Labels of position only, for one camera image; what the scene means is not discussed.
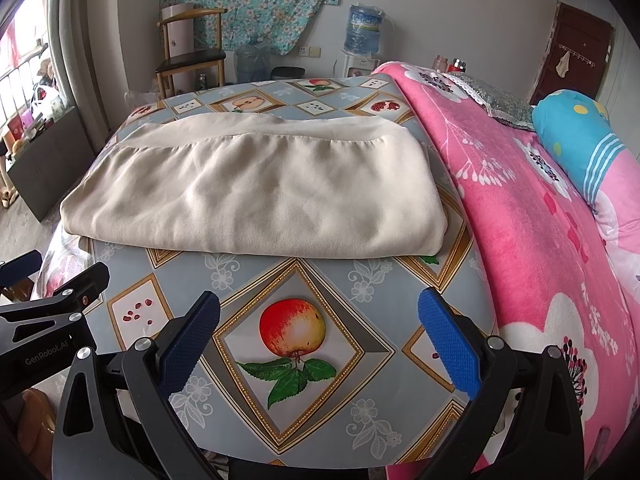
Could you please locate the blue dotted pillow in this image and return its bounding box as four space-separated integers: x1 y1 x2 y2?
531 89 628 206

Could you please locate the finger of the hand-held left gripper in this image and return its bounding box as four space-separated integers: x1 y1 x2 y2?
0 250 43 292
0 262 111 331

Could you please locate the grey curtain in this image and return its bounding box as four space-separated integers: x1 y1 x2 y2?
57 0 126 151

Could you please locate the white plastic bag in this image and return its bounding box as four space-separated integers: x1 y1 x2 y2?
30 87 66 116

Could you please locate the floral wall cloth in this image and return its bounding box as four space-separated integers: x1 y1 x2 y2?
160 0 346 56

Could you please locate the dark brown door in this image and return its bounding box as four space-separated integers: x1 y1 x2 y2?
527 2 615 106

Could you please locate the clear plastic bag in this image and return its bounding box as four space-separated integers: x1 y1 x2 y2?
125 90 161 111

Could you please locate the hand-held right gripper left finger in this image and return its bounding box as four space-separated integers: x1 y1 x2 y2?
52 291 221 480

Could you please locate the white cylindrical container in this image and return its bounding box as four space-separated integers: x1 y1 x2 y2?
166 4 195 58

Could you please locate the dark grey cabinet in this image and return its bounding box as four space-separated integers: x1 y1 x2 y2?
7 106 108 222

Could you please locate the white water dispenser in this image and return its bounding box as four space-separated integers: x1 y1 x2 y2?
340 50 383 80

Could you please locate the fruit print tablecloth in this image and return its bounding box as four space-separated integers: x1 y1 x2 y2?
30 74 501 471

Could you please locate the pink floral blanket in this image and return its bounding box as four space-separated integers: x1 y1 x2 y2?
372 61 640 473

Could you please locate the empty clear water jug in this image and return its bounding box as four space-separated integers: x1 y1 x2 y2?
235 37 272 84

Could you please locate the beige jacket with black trim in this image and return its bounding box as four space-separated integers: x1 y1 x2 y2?
60 110 448 260

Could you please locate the wooden chair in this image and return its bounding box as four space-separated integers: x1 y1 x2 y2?
155 7 228 100

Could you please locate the silver cushion with lace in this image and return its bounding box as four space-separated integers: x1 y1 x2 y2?
445 71 536 132

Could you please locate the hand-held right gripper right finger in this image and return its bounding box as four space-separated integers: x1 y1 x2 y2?
415 287 583 480

